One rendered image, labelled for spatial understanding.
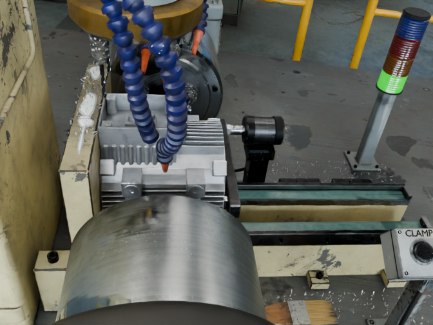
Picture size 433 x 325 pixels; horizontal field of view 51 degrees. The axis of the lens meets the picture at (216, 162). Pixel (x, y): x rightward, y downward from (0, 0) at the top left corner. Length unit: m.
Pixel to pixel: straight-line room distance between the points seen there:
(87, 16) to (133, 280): 0.32
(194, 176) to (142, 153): 0.09
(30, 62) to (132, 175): 0.26
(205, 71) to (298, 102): 0.60
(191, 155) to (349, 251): 0.38
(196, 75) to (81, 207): 0.40
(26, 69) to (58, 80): 0.74
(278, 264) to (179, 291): 0.48
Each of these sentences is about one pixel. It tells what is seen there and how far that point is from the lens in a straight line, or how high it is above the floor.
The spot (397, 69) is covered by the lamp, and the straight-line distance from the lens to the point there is 1.13.
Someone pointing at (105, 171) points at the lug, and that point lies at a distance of 0.72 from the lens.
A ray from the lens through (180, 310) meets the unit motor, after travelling 0.22.
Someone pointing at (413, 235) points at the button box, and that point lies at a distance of 0.72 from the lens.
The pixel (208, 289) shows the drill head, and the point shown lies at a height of 1.16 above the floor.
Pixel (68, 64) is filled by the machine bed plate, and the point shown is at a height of 0.80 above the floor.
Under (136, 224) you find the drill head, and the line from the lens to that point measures 0.53.
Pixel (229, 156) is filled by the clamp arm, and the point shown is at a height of 1.03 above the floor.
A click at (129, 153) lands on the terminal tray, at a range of 0.72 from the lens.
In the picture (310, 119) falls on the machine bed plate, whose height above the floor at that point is 0.80.
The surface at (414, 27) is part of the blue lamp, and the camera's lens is 1.10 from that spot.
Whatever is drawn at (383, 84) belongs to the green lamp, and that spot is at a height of 1.05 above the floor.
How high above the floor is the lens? 1.55
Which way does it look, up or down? 39 degrees down
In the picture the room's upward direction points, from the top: 6 degrees clockwise
